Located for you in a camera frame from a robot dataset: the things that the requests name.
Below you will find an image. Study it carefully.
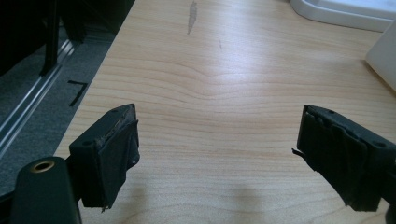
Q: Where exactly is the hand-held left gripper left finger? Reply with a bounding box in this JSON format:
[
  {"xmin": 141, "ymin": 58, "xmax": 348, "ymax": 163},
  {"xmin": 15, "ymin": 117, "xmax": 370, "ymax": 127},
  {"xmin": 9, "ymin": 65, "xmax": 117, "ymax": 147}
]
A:
[{"xmin": 68, "ymin": 103, "xmax": 141, "ymax": 214}]

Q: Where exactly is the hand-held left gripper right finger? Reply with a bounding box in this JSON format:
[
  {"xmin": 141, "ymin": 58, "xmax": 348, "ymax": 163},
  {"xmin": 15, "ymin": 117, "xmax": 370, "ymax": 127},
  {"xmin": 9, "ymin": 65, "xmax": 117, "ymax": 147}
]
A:
[{"xmin": 291, "ymin": 105, "xmax": 396, "ymax": 213}]

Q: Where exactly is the white box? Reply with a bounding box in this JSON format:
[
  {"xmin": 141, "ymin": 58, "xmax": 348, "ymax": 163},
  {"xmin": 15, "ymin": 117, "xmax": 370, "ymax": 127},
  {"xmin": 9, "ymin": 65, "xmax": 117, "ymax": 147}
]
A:
[{"xmin": 365, "ymin": 19, "xmax": 396, "ymax": 91}]

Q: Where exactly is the black stand leg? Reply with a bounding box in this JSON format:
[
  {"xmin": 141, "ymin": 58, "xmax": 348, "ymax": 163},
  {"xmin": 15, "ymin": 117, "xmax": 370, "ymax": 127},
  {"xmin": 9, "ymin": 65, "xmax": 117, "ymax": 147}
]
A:
[{"xmin": 39, "ymin": 0, "xmax": 61, "ymax": 77}]

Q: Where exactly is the white plastic tray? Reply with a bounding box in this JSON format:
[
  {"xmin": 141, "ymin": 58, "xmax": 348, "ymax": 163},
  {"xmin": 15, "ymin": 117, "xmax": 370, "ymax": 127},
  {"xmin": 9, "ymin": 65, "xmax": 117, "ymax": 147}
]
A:
[{"xmin": 290, "ymin": 0, "xmax": 396, "ymax": 33}]

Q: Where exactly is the metal floor rail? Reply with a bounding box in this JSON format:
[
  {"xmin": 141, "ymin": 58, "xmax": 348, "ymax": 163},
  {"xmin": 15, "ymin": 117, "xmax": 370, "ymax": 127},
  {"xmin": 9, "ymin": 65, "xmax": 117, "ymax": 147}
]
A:
[{"xmin": 0, "ymin": 38, "xmax": 78, "ymax": 158}]

